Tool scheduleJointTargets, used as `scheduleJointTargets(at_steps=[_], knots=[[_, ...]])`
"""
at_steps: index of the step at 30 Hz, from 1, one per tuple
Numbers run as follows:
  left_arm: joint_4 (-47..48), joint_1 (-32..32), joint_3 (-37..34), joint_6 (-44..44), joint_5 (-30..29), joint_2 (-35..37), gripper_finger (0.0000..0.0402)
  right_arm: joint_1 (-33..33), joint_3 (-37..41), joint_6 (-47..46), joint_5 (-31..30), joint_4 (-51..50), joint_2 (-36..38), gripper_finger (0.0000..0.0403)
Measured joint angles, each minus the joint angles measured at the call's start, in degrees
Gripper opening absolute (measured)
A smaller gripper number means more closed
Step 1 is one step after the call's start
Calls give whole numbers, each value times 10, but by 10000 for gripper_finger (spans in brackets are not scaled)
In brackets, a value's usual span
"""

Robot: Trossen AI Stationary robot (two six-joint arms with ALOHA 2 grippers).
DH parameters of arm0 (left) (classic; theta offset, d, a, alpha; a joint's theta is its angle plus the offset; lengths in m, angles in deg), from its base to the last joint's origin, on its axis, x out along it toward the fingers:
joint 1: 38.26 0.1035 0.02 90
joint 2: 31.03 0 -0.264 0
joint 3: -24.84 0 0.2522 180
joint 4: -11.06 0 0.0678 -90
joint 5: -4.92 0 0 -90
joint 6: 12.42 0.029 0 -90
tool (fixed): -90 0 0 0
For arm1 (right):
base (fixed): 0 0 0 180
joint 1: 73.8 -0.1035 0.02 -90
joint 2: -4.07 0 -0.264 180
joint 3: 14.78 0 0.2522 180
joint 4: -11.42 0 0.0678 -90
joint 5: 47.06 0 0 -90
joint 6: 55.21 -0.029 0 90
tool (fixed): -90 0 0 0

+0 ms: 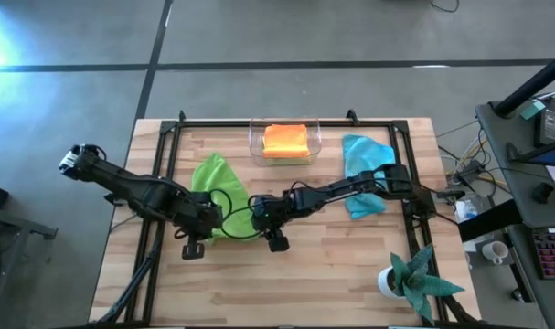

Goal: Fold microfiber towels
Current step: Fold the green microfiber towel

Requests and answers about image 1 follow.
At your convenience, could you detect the clear plastic bin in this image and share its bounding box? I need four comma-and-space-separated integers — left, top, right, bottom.
248, 117, 323, 168

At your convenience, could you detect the orange microfiber towel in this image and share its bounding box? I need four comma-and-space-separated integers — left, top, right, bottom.
261, 123, 311, 160

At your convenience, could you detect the yellow cable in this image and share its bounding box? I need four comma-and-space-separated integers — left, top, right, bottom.
457, 135, 482, 162

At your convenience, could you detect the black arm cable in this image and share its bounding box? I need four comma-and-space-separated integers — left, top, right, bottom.
246, 180, 315, 218
208, 187, 261, 241

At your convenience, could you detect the black power strip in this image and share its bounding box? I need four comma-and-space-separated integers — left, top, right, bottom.
454, 159, 486, 184

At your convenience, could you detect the black pole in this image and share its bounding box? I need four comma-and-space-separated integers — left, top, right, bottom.
493, 45, 555, 118

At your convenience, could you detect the white mug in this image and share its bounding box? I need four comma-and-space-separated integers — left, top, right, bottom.
481, 240, 510, 266

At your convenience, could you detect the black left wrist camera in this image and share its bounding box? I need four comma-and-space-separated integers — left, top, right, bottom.
181, 242, 206, 260

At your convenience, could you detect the succulent plant in white pot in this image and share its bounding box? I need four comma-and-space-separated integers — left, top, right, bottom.
377, 244, 465, 326

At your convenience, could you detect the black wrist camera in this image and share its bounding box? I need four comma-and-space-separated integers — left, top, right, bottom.
181, 242, 206, 260
266, 229, 291, 253

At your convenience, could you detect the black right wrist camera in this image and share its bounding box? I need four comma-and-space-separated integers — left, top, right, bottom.
266, 229, 291, 253

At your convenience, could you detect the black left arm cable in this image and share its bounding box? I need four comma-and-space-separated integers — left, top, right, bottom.
208, 187, 261, 241

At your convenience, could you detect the grey metal stand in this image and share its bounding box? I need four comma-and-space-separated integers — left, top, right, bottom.
0, 205, 59, 329

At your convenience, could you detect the black floor cable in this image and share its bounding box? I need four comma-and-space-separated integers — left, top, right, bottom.
430, 0, 461, 14

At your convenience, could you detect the blue microfiber towel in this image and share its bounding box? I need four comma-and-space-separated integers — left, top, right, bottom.
341, 133, 397, 220

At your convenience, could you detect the green microfiber towel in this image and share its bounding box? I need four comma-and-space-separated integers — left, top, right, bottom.
189, 153, 262, 243

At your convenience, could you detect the black panel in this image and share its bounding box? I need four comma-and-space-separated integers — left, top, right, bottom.
457, 198, 525, 243

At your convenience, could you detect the black metal table frame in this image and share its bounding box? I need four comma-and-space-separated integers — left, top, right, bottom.
89, 109, 484, 329

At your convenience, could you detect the black keyboard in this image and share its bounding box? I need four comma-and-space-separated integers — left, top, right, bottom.
531, 227, 555, 281

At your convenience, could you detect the teal box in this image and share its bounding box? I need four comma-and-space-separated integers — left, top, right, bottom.
519, 100, 547, 121

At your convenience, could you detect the clear plastic bottle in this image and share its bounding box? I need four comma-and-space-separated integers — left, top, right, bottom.
454, 199, 479, 224

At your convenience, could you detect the black computer mouse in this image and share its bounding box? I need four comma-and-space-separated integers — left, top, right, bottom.
531, 182, 555, 205

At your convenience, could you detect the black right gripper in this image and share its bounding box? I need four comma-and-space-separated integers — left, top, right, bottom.
250, 191, 317, 232

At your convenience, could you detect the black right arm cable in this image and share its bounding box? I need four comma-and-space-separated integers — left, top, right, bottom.
246, 180, 315, 218

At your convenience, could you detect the black power adapter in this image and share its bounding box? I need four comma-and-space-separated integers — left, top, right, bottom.
534, 108, 555, 146

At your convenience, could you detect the grey desk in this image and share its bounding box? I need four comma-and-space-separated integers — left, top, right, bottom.
475, 98, 555, 329

